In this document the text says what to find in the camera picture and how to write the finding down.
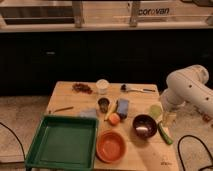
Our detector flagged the blue sponge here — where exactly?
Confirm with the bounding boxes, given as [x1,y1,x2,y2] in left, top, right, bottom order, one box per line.
[117,99,129,119]

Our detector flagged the black handled brush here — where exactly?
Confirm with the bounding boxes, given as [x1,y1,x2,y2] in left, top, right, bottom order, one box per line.
[120,84,156,93]

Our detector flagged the wooden stick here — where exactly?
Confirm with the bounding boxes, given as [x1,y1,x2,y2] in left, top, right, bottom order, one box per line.
[48,106,74,114]

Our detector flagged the yellow banana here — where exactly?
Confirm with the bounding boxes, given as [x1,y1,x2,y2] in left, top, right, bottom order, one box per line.
[104,102,117,121]

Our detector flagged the white plastic cup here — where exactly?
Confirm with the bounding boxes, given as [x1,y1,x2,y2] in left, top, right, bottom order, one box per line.
[96,79,109,95]

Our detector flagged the black cable left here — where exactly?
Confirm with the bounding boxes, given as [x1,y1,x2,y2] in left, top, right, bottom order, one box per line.
[0,121,27,165]

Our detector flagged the wooden crate with logo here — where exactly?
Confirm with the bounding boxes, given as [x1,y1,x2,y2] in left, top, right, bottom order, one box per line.
[0,0,213,33]

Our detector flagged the green cucumber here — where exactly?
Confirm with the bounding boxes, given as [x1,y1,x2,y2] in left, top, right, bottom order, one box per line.
[158,121,173,145]

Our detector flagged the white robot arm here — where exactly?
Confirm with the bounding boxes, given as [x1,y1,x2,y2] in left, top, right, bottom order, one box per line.
[160,65,213,118]

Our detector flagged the orange fruit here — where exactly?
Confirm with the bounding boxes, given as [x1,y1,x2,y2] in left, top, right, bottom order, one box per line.
[109,113,120,125]

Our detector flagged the bunch of dark grapes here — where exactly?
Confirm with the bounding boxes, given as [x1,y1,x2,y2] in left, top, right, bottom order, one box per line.
[72,83,92,94]

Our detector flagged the orange bowl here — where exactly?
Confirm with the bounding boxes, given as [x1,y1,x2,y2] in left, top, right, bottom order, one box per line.
[96,130,126,163]

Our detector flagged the black cable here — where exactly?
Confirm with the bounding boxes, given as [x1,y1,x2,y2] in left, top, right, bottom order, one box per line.
[177,134,213,171]
[0,121,27,165]

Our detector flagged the dark brown bowl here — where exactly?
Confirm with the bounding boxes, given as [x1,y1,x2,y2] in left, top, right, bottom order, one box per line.
[132,114,157,139]

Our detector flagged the green plastic tray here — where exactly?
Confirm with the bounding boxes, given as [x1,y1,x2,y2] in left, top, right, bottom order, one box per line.
[25,115,98,171]

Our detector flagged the black cable right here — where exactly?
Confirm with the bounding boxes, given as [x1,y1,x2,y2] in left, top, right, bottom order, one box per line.
[177,134,213,171]

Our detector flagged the clear plastic bag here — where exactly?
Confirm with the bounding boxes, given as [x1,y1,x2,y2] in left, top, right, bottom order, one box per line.
[79,108,97,118]

